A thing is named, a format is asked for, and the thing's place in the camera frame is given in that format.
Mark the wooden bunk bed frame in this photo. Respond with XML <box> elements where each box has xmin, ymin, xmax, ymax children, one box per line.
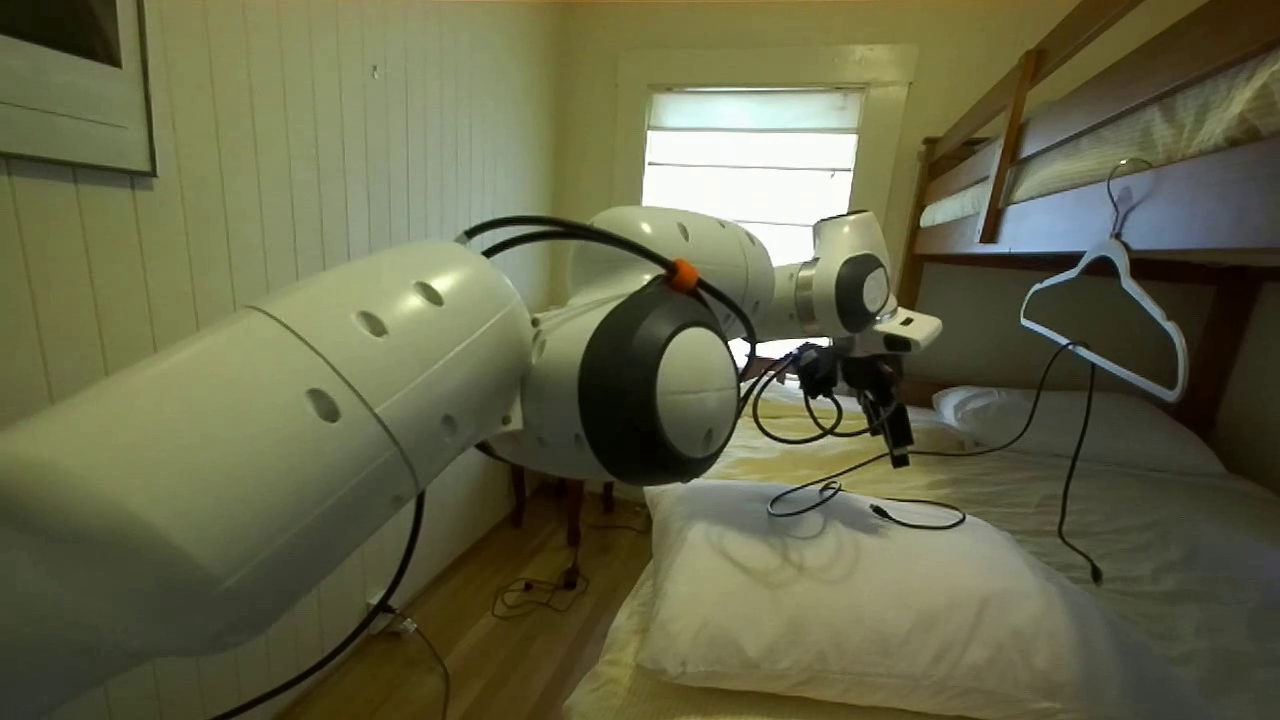
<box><xmin>903</xmin><ymin>0</ymin><xmax>1280</xmax><ymax>484</ymax></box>

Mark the white front pillow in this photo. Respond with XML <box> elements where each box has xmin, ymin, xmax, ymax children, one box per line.
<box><xmin>638</xmin><ymin>479</ymin><xmax>1099</xmax><ymax>720</ymax></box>

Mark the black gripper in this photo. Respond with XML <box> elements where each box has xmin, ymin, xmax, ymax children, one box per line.
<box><xmin>796</xmin><ymin>344</ymin><xmax>912</xmax><ymax>468</ymax></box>

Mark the white window blind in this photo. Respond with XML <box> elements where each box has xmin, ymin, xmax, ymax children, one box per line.
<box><xmin>638</xmin><ymin>89</ymin><xmax>865</xmax><ymax>264</ymax></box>

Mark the white pillow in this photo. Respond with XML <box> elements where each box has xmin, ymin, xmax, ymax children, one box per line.
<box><xmin>638</xmin><ymin>479</ymin><xmax>1099</xmax><ymax>720</ymax></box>
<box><xmin>930</xmin><ymin>383</ymin><xmax>1223</xmax><ymax>478</ymax></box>

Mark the white plastic coat hanger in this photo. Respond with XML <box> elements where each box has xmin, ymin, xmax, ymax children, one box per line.
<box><xmin>1015</xmin><ymin>158</ymin><xmax>1190</xmax><ymax>408</ymax></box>

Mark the floor power cord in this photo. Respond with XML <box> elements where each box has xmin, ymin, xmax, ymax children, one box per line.
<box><xmin>364</xmin><ymin>546</ymin><xmax>602</xmax><ymax>720</ymax></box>

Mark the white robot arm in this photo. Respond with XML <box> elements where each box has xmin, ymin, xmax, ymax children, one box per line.
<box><xmin>0</xmin><ymin>209</ymin><xmax>941</xmax><ymax>720</ymax></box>

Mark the upper bunk mattress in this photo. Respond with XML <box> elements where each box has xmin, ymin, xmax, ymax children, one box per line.
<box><xmin>916</xmin><ymin>46</ymin><xmax>1280</xmax><ymax>233</ymax></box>

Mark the white bed sheet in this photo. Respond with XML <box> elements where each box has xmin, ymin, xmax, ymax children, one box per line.
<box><xmin>928</xmin><ymin>452</ymin><xmax>1280</xmax><ymax>720</ymax></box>

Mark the framed wall picture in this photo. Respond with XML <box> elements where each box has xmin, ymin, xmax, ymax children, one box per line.
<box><xmin>0</xmin><ymin>0</ymin><xmax>154</xmax><ymax>177</ymax></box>

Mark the white back pillow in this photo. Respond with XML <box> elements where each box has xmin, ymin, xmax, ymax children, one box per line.
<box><xmin>930</xmin><ymin>383</ymin><xmax>1223</xmax><ymax>478</ymax></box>

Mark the dark wooden side table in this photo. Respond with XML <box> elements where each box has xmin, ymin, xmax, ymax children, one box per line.
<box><xmin>509</xmin><ymin>478</ymin><xmax>621</xmax><ymax>549</ymax></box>

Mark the black robot harness cable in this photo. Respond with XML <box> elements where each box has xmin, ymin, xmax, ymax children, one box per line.
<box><xmin>211</xmin><ymin>214</ymin><xmax>854</xmax><ymax>720</ymax></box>

